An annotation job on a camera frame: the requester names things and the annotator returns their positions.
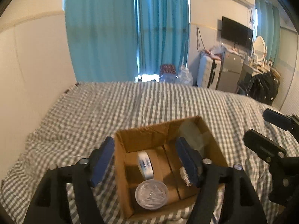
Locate open cardboard box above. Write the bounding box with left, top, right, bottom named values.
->
left=113, top=115, right=229, bottom=220

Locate grey checkered bed cover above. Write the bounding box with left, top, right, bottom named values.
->
left=0, top=81, right=299, bottom=224

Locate blue curtain panel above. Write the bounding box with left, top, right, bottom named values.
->
left=64, top=0, right=138, bottom=83
left=135, top=0, right=189, bottom=75

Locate white oval vanity mirror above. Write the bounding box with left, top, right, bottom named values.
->
left=252, top=36, right=266, bottom=62

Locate dark red patterned bag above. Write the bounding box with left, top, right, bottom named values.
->
left=160, top=64, right=176, bottom=82

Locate teal curtain far window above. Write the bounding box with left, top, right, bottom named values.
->
left=255, top=0, right=280, bottom=64

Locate clear water jug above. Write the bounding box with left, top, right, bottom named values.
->
left=177, top=65, right=193, bottom=86

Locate white suitcase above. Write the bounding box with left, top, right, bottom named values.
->
left=197, top=54, right=221, bottom=90

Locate blue curtain right panel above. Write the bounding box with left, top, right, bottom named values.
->
left=135, top=0, right=189, bottom=75

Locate plastic bag on fridge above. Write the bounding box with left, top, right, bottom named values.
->
left=209, top=42, right=226, bottom=55

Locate clear round plastic container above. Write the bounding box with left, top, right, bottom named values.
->
left=135, top=179, right=169, bottom=210

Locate black backpack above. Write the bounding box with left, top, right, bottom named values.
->
left=246, top=72, right=280, bottom=106

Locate grey mini fridge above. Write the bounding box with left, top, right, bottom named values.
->
left=217, top=51, right=243, bottom=93

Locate black wall television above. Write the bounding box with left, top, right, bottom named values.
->
left=221, top=17, right=253, bottom=50

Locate white blue tissue pack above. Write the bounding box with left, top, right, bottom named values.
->
left=137, top=151, right=154, bottom=180

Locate blue curtain left panel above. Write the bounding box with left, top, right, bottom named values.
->
left=64, top=0, right=138, bottom=83

